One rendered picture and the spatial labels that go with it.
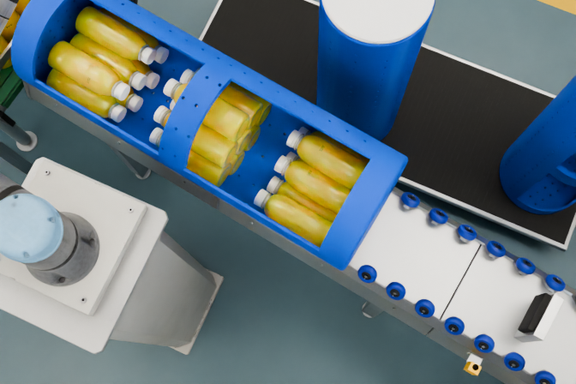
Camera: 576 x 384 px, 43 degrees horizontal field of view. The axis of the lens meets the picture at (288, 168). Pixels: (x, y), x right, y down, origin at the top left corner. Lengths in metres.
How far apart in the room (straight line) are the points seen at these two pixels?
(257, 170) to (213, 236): 0.99
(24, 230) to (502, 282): 1.06
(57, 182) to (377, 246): 0.74
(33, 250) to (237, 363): 1.43
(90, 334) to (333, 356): 1.27
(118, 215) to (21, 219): 0.26
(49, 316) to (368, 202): 0.69
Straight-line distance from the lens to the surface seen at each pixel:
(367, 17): 1.82
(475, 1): 3.07
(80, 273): 1.53
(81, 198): 1.59
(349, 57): 1.89
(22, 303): 1.62
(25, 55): 1.72
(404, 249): 1.76
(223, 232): 2.72
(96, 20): 1.77
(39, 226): 1.36
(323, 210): 1.66
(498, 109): 2.74
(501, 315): 1.79
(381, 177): 1.48
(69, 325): 1.59
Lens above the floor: 2.66
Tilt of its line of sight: 75 degrees down
